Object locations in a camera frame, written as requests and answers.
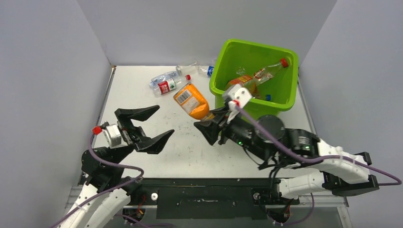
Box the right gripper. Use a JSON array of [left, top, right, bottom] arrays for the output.
[[194, 106, 269, 161]]

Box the crushed orange bottle front left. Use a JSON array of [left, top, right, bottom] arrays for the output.
[[225, 75, 260, 98]]

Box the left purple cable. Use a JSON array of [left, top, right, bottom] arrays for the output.
[[48, 125, 145, 228]]

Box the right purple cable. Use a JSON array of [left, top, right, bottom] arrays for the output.
[[233, 102, 403, 227]]

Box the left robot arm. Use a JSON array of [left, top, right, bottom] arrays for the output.
[[53, 105, 174, 228]]

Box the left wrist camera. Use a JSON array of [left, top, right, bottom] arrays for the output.
[[103, 124, 122, 148]]

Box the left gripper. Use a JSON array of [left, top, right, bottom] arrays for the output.
[[111, 105, 174, 165]]

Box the Pepsi bottle behind bin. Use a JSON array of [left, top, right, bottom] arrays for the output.
[[197, 65, 214, 77]]

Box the green plastic bin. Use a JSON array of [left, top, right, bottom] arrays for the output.
[[210, 39, 298, 119]]

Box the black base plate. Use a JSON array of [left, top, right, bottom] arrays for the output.
[[123, 178, 300, 219]]

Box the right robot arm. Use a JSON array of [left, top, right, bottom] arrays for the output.
[[194, 107, 380, 203]]

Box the purple cable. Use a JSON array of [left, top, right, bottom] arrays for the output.
[[48, 125, 145, 228], [233, 102, 403, 227]]

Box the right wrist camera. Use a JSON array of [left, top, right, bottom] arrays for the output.
[[222, 84, 252, 124]]

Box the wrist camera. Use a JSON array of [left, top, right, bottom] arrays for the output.
[[103, 124, 122, 148], [222, 84, 252, 124]]

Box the red label bottle left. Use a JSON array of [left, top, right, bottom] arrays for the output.
[[152, 75, 191, 96]]

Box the clear bottle silver cap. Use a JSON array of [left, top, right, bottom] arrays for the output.
[[175, 61, 198, 76]]

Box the clear bottle red cap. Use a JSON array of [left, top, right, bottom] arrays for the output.
[[253, 58, 289, 86]]

